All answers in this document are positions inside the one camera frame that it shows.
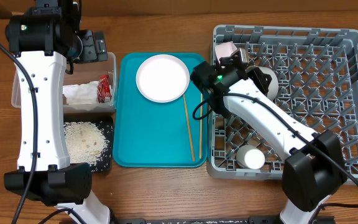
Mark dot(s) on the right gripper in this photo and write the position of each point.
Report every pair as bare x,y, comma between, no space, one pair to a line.
263,79

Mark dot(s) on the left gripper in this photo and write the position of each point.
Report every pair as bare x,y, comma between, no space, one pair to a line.
93,51

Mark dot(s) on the small pink white bowl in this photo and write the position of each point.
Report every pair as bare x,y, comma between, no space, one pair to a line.
224,50

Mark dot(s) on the red snack wrapper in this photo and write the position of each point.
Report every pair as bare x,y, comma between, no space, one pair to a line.
103,89

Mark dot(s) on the white napkin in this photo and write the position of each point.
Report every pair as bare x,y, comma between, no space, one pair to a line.
82,94

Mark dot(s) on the large white plate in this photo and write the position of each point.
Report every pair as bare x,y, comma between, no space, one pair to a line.
162,78

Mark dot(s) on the white cup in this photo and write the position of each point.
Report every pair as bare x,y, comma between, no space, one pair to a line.
250,157

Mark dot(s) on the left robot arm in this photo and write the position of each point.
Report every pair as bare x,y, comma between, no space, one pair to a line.
44,43

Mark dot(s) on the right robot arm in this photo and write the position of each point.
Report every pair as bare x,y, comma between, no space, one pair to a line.
312,161

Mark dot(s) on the grey dishwasher rack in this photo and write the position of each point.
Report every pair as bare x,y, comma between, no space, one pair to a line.
317,72

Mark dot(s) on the clear plastic bin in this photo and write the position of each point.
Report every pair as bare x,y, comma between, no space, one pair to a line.
107,105

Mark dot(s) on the left wooden chopstick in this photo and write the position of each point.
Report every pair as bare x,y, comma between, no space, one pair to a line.
188,128

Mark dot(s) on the black plastic tray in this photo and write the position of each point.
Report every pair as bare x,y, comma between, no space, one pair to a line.
104,123

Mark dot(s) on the pile of rice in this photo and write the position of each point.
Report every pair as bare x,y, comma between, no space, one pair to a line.
85,142

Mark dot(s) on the teal serving tray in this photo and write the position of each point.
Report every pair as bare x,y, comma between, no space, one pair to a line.
149,134

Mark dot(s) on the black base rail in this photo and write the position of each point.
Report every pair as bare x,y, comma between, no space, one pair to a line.
270,219

